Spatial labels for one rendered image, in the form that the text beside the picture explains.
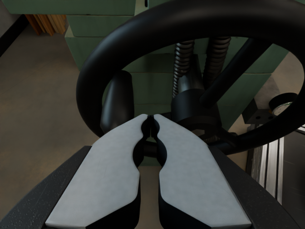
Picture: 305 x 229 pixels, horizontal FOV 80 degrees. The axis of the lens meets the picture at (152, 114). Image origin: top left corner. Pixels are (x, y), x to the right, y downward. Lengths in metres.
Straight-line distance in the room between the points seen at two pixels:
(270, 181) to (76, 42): 0.86
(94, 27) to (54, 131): 0.98
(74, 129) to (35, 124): 0.25
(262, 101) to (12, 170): 1.22
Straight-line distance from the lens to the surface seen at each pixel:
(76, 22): 0.38
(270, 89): 0.61
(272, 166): 0.97
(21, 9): 0.40
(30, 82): 1.62
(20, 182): 1.24
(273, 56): 0.46
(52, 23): 1.96
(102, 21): 0.36
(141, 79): 0.44
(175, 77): 0.27
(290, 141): 1.10
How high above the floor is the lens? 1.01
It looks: 58 degrees down
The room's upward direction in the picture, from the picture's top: 1 degrees clockwise
